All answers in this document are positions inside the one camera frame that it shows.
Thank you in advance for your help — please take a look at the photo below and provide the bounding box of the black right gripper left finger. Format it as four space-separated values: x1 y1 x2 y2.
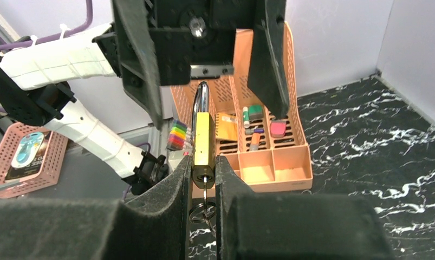
0 155 192 259

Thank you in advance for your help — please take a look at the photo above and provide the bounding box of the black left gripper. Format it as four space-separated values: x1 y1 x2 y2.
93 1 290 129

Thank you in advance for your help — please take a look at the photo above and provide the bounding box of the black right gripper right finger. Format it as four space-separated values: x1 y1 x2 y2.
215 156 395 259

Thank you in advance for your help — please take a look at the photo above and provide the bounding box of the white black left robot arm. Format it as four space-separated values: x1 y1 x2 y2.
0 1 289 195

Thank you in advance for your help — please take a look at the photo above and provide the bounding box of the colourful marker set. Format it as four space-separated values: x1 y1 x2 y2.
166 120 192 151

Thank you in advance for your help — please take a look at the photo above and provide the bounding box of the orange plastic desk organizer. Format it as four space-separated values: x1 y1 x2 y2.
170 21 314 199

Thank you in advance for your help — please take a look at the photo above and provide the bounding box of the pink mesh basket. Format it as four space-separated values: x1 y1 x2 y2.
0 122 68 199

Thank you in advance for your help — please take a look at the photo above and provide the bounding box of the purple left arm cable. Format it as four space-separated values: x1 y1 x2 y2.
0 0 93 55

